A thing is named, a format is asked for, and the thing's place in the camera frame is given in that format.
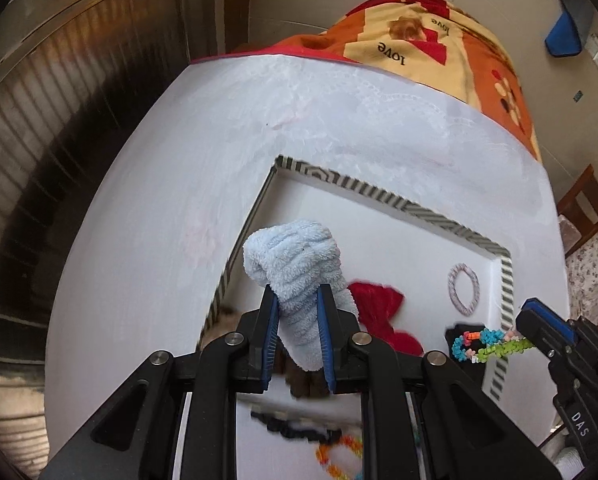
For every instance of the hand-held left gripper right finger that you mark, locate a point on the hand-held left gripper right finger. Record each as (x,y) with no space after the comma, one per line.
(326,347)

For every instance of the brown wooden chair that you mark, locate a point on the brown wooden chair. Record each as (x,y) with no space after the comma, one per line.
(586,200)

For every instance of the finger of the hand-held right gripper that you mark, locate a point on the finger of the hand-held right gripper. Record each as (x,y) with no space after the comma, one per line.
(536,332)
(549,315)

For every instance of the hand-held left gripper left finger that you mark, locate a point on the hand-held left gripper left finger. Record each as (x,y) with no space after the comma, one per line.
(269,345)

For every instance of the white embossed tablecloth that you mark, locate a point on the white embossed tablecloth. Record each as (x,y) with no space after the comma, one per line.
(179,160)

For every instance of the blue grey wall item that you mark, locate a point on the blue grey wall item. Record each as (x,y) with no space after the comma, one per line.
(569,20)

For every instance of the light blue fluffy sock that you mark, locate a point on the light blue fluffy sock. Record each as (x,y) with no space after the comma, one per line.
(299,270)

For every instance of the orange printed blanket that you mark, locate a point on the orange printed blanket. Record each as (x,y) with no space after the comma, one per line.
(479,70)

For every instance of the striped cardboard box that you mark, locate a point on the striped cardboard box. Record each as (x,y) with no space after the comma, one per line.
(379,240)

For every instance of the metal roller shutter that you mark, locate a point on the metal roller shutter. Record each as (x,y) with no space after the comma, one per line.
(54,110)

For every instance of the brown hair accessory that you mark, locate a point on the brown hair accessory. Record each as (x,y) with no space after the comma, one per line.
(304,385)

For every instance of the brown wooden door frame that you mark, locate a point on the brown wooden door frame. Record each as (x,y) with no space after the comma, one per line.
(214,5)

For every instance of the red bow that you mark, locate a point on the red bow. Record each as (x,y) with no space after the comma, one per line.
(379,302)

